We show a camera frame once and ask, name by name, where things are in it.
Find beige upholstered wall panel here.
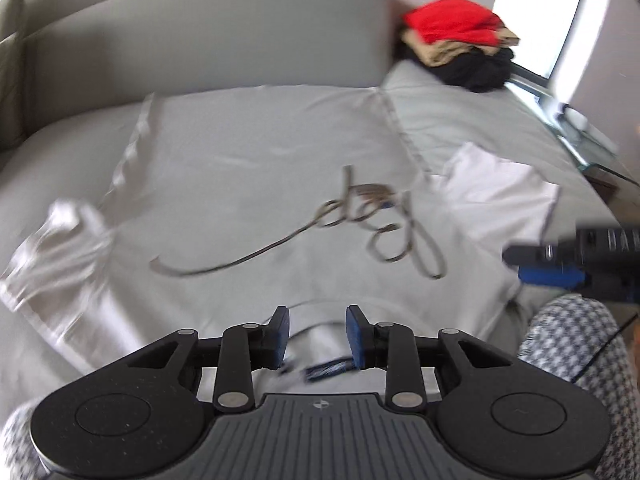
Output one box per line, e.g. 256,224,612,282
0,0,32,153

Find glass side table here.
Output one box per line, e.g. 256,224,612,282
542,101,640,183

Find person's leg houndstooth pants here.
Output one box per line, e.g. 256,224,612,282
0,400,53,480
516,294,640,480

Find grey bed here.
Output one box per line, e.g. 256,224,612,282
0,60,623,413

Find window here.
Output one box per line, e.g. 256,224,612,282
492,0,587,81

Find tan folded garment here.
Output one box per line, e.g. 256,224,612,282
402,25,521,68

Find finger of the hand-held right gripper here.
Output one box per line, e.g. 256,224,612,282
518,265,587,290
502,241,582,267

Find thin black cable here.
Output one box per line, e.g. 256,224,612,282
570,307,640,386

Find black folded garment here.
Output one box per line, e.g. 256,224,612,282
392,40,516,94

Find grey upholstered headboard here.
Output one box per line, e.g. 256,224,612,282
22,0,407,137

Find person's right leg houndstooth pants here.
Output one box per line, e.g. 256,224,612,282
516,294,640,480

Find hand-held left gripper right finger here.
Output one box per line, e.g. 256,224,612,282
346,304,516,411

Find white t-shirt with script print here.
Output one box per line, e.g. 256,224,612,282
0,85,562,397

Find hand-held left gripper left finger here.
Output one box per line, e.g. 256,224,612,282
122,306,291,413

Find red folded garment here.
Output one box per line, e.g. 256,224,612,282
403,0,503,47

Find person's left leg houndstooth pants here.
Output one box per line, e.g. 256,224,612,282
0,400,53,480

